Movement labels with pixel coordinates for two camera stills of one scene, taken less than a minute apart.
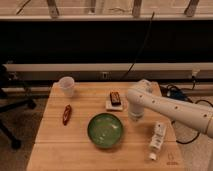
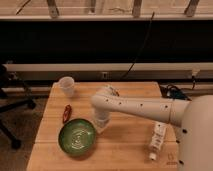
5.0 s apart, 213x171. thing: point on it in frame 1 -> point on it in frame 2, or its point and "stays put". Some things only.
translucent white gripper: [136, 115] -> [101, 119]
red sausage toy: [67, 113] stays put
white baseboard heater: [96, 71] stays put
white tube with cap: [157, 141] stays put
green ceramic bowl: [105, 130] -> [77, 137]
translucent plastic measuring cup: [66, 84] stays put
